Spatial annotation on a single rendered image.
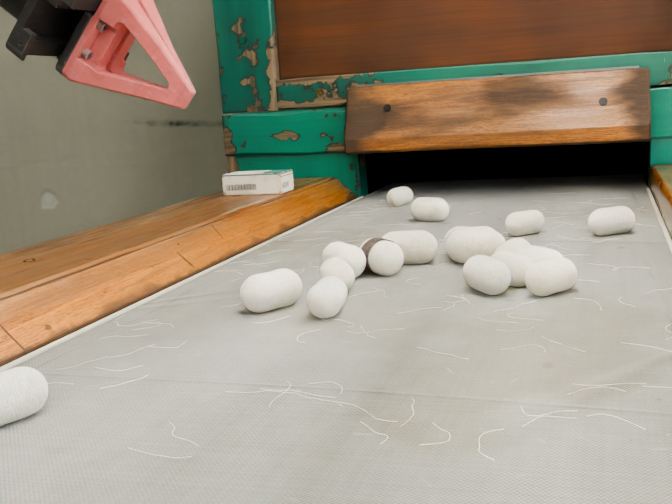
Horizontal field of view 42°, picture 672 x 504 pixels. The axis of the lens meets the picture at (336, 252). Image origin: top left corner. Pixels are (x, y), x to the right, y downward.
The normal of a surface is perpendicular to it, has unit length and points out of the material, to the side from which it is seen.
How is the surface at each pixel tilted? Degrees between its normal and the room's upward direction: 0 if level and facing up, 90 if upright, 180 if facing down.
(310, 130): 90
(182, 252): 45
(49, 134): 90
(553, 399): 0
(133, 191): 90
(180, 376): 0
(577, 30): 90
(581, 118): 66
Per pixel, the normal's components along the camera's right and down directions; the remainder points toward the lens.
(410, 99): -0.29, -0.22
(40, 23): 0.78, 0.62
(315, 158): -0.29, 0.16
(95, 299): 0.63, -0.70
